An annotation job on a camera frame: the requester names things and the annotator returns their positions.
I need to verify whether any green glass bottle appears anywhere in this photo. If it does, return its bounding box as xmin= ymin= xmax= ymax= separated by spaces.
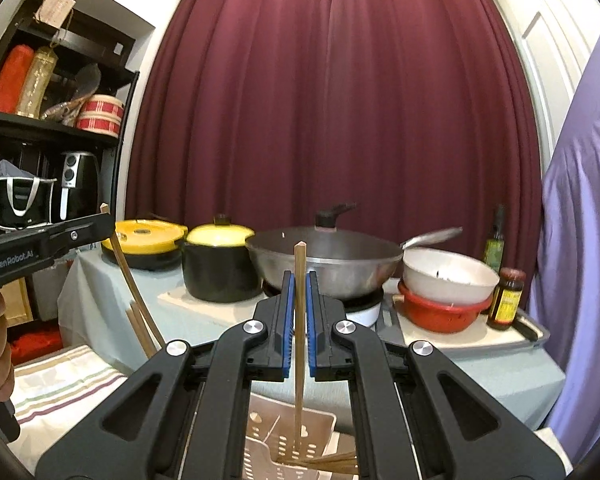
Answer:
xmin=482 ymin=203 xmax=506 ymax=273

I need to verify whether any paper tag on string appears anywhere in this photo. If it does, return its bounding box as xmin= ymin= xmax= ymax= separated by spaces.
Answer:
xmin=32 ymin=0 xmax=76 ymax=28

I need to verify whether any purple cloth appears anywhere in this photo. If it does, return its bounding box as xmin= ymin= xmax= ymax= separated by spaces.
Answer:
xmin=527 ymin=22 xmax=600 ymax=466

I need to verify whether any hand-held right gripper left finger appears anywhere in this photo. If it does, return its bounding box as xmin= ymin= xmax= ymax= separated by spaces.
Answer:
xmin=34 ymin=270 xmax=297 ymax=480

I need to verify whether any gold package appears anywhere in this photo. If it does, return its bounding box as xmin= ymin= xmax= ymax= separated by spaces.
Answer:
xmin=14 ymin=46 xmax=58 ymax=118

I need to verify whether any red bowl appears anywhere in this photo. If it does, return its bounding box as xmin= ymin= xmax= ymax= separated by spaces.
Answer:
xmin=397 ymin=280 xmax=496 ymax=335

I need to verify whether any white bowl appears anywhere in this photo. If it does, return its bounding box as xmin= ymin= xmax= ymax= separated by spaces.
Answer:
xmin=402 ymin=247 xmax=501 ymax=306

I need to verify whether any red bag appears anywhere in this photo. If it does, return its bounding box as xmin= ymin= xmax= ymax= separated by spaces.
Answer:
xmin=10 ymin=327 xmax=63 ymax=366

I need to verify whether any pink plastic utensil basket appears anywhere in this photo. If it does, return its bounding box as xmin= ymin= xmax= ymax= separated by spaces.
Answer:
xmin=245 ymin=392 xmax=359 ymax=480

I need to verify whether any white door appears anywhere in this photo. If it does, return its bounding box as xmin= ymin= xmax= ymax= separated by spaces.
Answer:
xmin=480 ymin=0 xmax=600 ymax=161

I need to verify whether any grey container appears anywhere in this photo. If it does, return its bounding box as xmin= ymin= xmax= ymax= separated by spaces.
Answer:
xmin=32 ymin=260 xmax=71 ymax=321

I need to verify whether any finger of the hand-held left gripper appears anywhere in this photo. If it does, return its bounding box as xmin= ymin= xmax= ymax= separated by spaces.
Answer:
xmin=40 ymin=212 xmax=117 ymax=263

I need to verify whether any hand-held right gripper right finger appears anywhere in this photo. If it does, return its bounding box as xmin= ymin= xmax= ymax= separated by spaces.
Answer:
xmin=305 ymin=270 xmax=567 ymax=480

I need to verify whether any black air fryer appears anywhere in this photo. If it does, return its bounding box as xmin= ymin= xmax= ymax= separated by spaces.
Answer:
xmin=57 ymin=151 xmax=103 ymax=223

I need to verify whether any red striped round box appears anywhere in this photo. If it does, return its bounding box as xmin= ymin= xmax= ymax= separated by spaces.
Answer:
xmin=75 ymin=94 xmax=126 ymax=137

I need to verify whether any sauce jar with red lid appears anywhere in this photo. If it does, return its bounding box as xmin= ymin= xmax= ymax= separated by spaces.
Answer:
xmin=486 ymin=267 xmax=527 ymax=332

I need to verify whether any grey kitchen utensil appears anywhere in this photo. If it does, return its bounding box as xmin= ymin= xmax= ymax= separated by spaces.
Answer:
xmin=72 ymin=63 xmax=102 ymax=106

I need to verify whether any single wooden chopstick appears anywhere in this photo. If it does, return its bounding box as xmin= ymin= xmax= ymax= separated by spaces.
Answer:
xmin=293 ymin=241 xmax=308 ymax=453
xmin=100 ymin=203 xmax=163 ymax=353
xmin=130 ymin=301 xmax=157 ymax=357
xmin=125 ymin=306 xmax=153 ymax=359

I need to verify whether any black shelf unit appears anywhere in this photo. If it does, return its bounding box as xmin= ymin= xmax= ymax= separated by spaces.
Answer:
xmin=0 ymin=0 xmax=141 ymax=326

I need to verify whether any white induction cooker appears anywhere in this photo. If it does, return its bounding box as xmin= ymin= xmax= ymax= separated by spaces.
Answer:
xmin=262 ymin=285 xmax=385 ymax=328

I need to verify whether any orange roll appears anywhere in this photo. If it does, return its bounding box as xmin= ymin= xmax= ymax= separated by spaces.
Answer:
xmin=0 ymin=44 xmax=35 ymax=113

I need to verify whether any tan board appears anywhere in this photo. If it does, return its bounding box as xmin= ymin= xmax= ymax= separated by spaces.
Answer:
xmin=2 ymin=280 xmax=33 ymax=326

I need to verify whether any clear plastic bag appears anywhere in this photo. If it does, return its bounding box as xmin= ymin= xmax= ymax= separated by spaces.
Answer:
xmin=40 ymin=100 xmax=88 ymax=126

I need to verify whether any steel wok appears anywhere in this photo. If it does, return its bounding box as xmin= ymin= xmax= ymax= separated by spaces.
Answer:
xmin=245 ymin=202 xmax=464 ymax=302

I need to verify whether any black bag with white handles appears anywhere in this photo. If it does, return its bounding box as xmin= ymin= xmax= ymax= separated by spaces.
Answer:
xmin=0 ymin=160 xmax=61 ymax=233

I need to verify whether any black pot with yellow lid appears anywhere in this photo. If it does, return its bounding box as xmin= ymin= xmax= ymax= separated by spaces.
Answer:
xmin=181 ymin=213 xmax=263 ymax=303

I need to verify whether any flat pan with yellow lid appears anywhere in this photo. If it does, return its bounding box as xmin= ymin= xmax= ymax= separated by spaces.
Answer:
xmin=101 ymin=218 xmax=188 ymax=270

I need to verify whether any grey tray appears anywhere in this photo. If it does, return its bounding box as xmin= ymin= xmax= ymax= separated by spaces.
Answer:
xmin=375 ymin=305 xmax=551 ymax=356

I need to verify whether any grey-green tablecloth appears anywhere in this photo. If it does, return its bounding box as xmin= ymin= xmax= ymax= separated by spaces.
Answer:
xmin=57 ymin=250 xmax=567 ymax=433

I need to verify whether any dark red curtain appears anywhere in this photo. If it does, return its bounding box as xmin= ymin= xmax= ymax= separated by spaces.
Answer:
xmin=125 ymin=0 xmax=543 ymax=281

